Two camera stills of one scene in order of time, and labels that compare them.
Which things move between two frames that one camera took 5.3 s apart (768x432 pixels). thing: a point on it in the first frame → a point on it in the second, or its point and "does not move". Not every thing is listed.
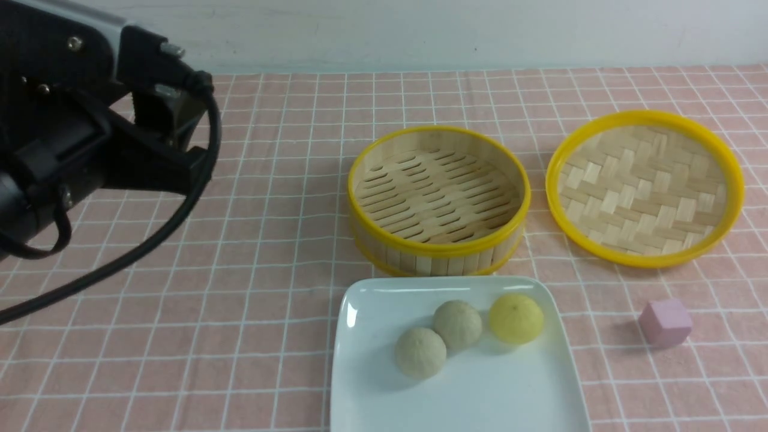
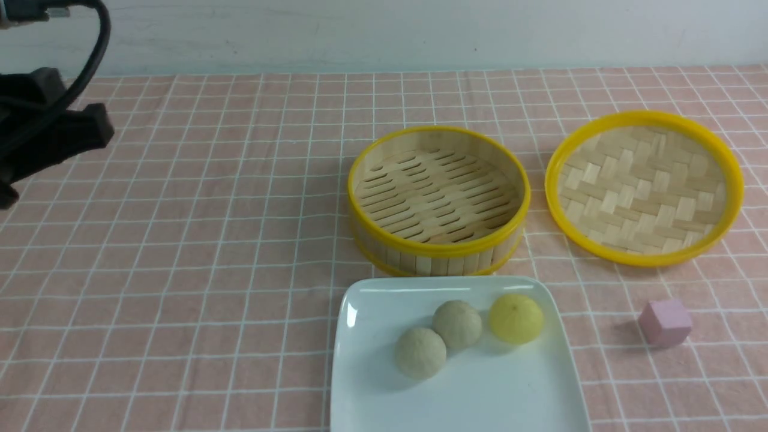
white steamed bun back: (458, 323) does not move
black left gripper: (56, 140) → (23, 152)
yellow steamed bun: (516, 318) does not move
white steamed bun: (420, 353) does not move
